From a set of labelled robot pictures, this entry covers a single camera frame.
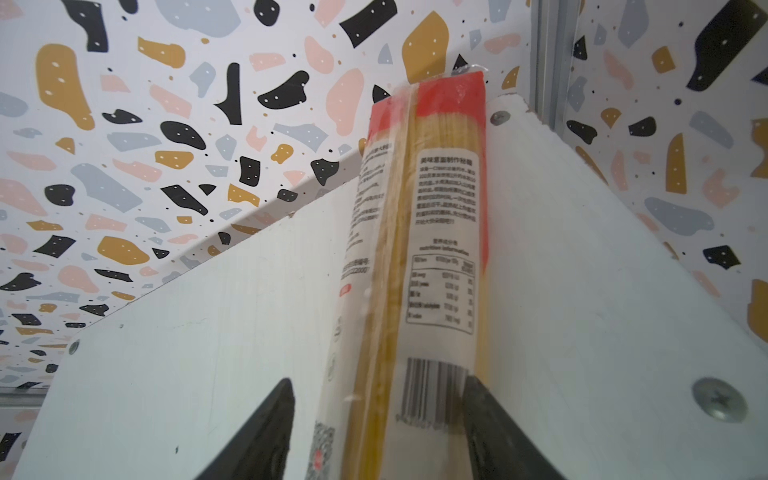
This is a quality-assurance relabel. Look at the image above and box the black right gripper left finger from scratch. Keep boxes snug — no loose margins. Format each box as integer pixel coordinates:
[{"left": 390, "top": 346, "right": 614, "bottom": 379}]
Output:
[{"left": 196, "top": 378, "right": 295, "bottom": 480}]

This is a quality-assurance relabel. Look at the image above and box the white two-tier shelf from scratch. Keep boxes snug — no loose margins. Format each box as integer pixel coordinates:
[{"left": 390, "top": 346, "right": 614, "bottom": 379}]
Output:
[{"left": 15, "top": 96, "right": 767, "bottom": 479}]

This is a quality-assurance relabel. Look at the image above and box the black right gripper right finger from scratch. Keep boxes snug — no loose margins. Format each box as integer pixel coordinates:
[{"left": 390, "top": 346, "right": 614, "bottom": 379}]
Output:
[{"left": 463, "top": 376, "right": 564, "bottom": 480}]

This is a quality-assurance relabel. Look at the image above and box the red spaghetti package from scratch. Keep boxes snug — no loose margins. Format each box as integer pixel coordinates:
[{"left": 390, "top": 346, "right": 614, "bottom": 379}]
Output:
[{"left": 306, "top": 71, "right": 489, "bottom": 479}]

